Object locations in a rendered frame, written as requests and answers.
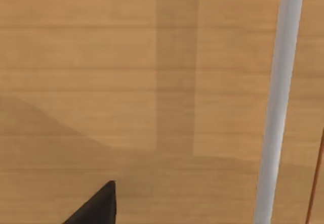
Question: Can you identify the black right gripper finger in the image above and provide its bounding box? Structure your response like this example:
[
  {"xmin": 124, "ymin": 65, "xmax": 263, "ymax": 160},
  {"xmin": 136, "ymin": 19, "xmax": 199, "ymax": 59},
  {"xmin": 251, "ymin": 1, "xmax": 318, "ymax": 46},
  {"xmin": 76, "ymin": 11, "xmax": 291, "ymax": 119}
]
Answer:
[{"xmin": 61, "ymin": 180, "xmax": 117, "ymax": 224}]

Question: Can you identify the long metal handle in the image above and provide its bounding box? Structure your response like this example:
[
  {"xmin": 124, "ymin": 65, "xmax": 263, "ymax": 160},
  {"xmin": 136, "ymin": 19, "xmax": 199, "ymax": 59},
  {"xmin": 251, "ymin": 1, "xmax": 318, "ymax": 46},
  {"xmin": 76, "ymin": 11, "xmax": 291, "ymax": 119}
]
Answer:
[{"xmin": 253, "ymin": 0, "xmax": 306, "ymax": 224}]

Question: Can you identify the wooden door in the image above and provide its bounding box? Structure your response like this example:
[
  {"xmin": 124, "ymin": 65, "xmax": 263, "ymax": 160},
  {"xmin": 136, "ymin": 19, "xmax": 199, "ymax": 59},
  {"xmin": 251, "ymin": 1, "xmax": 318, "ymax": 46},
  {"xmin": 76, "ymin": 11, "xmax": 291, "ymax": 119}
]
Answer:
[{"xmin": 0, "ymin": 0, "xmax": 324, "ymax": 224}]

